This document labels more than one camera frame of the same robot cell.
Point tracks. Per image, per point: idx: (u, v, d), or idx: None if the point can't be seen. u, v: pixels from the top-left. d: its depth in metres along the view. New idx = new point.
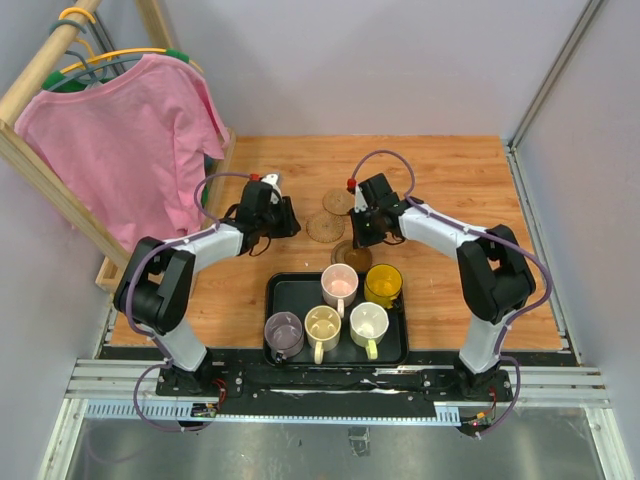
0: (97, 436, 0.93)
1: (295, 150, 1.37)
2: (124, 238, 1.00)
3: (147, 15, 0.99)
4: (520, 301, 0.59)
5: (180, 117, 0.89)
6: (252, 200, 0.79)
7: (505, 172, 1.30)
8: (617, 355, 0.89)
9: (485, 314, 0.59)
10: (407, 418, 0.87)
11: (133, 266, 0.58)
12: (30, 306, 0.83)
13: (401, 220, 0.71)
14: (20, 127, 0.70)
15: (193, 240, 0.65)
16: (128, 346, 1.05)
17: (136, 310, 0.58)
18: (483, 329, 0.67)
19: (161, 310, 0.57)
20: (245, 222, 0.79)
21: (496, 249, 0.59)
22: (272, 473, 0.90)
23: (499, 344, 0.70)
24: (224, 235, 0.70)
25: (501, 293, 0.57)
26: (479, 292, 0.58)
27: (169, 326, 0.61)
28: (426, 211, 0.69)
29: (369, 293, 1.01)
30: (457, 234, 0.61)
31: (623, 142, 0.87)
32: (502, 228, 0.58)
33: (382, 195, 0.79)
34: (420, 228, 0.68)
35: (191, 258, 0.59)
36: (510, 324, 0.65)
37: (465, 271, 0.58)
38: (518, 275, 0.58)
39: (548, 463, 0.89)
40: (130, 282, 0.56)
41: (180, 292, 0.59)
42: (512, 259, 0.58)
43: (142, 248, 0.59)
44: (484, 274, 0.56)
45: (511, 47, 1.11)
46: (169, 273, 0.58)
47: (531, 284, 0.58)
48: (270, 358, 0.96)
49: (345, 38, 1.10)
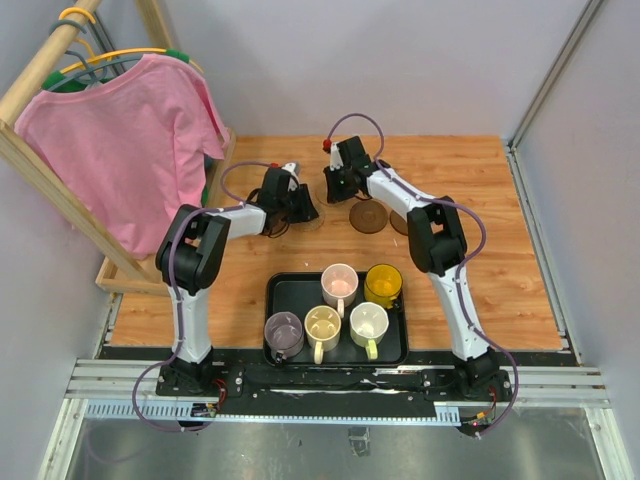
0: (97, 436, 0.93)
1: (296, 150, 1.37)
2: (124, 238, 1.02)
3: (148, 15, 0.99)
4: (459, 256, 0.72)
5: (180, 117, 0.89)
6: (272, 186, 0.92)
7: (505, 172, 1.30)
8: (617, 355, 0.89)
9: (427, 269, 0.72)
10: (407, 418, 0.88)
11: (175, 229, 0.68)
12: (30, 307, 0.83)
13: (368, 183, 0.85)
14: (20, 127, 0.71)
15: (227, 211, 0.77)
16: (128, 345, 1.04)
17: (177, 269, 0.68)
18: (442, 292, 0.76)
19: (199, 267, 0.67)
20: (265, 205, 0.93)
21: (441, 215, 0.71)
22: (272, 473, 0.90)
23: (466, 310, 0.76)
24: (251, 211, 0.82)
25: (438, 250, 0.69)
26: (421, 250, 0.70)
27: (203, 286, 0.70)
28: (391, 175, 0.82)
29: (369, 293, 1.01)
30: (410, 200, 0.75)
31: (623, 143, 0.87)
32: (446, 198, 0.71)
33: (355, 155, 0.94)
34: (383, 189, 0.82)
35: (227, 222, 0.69)
36: (461, 277, 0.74)
37: (412, 233, 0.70)
38: (453, 238, 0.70)
39: (549, 463, 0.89)
40: (174, 241, 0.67)
41: (215, 254, 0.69)
42: (450, 223, 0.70)
43: (182, 213, 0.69)
44: (425, 234, 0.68)
45: (510, 48, 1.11)
46: (209, 236, 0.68)
47: (462, 243, 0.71)
48: (270, 358, 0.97)
49: (346, 37, 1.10)
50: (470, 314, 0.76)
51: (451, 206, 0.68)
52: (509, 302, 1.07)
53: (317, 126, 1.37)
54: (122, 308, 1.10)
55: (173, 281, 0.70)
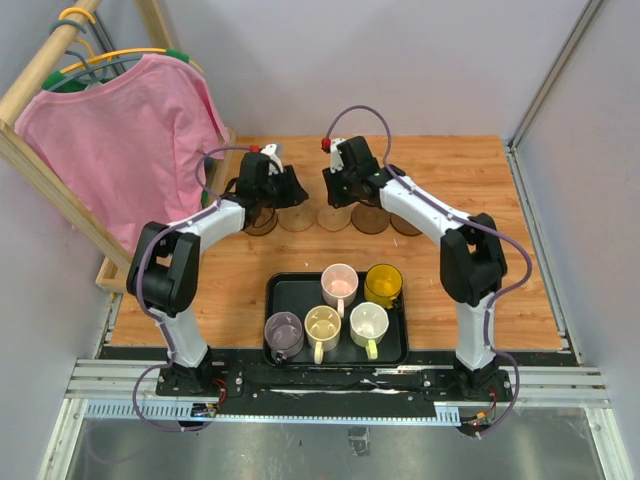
0: (97, 436, 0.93)
1: (296, 150, 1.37)
2: (125, 238, 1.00)
3: (147, 16, 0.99)
4: (496, 284, 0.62)
5: (180, 117, 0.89)
6: (250, 174, 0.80)
7: (504, 172, 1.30)
8: (616, 355, 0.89)
9: (462, 298, 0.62)
10: (407, 418, 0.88)
11: (142, 252, 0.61)
12: (30, 307, 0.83)
13: (382, 193, 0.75)
14: (19, 127, 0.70)
15: (197, 220, 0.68)
16: (127, 345, 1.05)
17: (149, 295, 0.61)
18: (467, 315, 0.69)
19: (172, 292, 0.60)
20: (244, 196, 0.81)
21: (476, 234, 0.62)
22: (272, 473, 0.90)
23: (487, 333, 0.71)
24: (227, 212, 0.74)
25: (478, 278, 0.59)
26: (456, 278, 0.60)
27: (180, 308, 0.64)
28: (409, 188, 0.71)
29: (369, 293, 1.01)
30: (441, 219, 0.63)
31: (623, 143, 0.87)
32: (483, 216, 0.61)
33: (362, 160, 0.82)
34: (401, 203, 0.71)
35: (197, 240, 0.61)
36: (492, 306, 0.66)
37: (446, 258, 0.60)
38: (493, 262, 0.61)
39: (548, 463, 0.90)
40: (140, 267, 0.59)
41: (189, 274, 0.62)
42: (490, 246, 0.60)
43: (148, 233, 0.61)
44: (462, 260, 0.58)
45: (511, 48, 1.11)
46: (178, 256, 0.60)
47: (504, 267, 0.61)
48: (270, 358, 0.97)
49: (346, 37, 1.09)
50: (490, 337, 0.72)
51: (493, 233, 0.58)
52: (509, 302, 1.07)
53: (317, 126, 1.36)
54: (122, 309, 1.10)
55: (147, 304, 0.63)
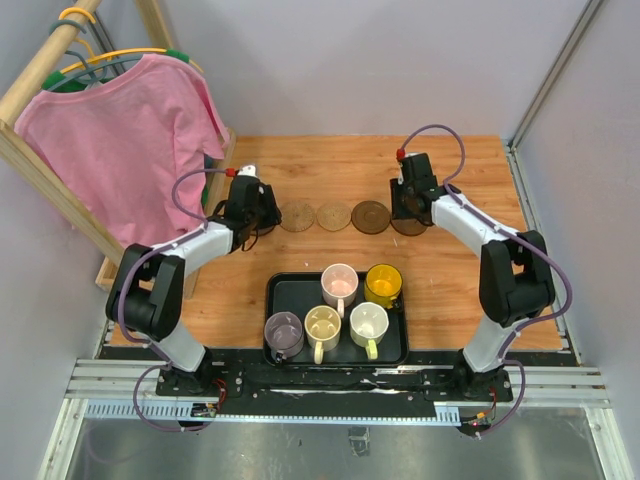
0: (97, 436, 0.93)
1: (296, 150, 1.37)
2: (124, 238, 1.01)
3: (147, 17, 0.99)
4: (535, 311, 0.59)
5: (180, 117, 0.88)
6: (239, 197, 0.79)
7: (504, 172, 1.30)
8: (617, 355, 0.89)
9: (495, 316, 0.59)
10: (407, 418, 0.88)
11: (123, 275, 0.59)
12: (30, 307, 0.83)
13: (433, 206, 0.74)
14: (20, 127, 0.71)
15: (183, 243, 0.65)
16: (128, 345, 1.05)
17: (130, 320, 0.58)
18: (491, 330, 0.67)
19: (154, 318, 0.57)
20: (233, 219, 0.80)
21: (523, 254, 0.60)
22: (272, 473, 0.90)
23: (503, 350, 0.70)
24: (213, 234, 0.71)
25: (517, 298, 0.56)
26: (494, 294, 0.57)
27: (165, 333, 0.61)
28: (461, 202, 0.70)
29: (369, 293, 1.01)
30: (487, 231, 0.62)
31: (624, 143, 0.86)
32: (532, 234, 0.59)
33: (421, 176, 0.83)
34: (451, 216, 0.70)
35: (181, 262, 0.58)
36: (519, 330, 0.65)
37: (488, 271, 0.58)
38: (537, 284, 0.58)
39: (548, 463, 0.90)
40: (121, 291, 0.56)
41: (173, 297, 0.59)
42: (536, 267, 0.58)
43: (130, 256, 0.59)
44: (504, 277, 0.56)
45: (510, 48, 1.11)
46: (161, 279, 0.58)
47: (549, 295, 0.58)
48: (270, 358, 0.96)
49: (346, 37, 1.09)
50: (503, 351, 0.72)
51: (541, 256, 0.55)
52: None
53: (318, 126, 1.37)
54: None
55: (130, 329, 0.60)
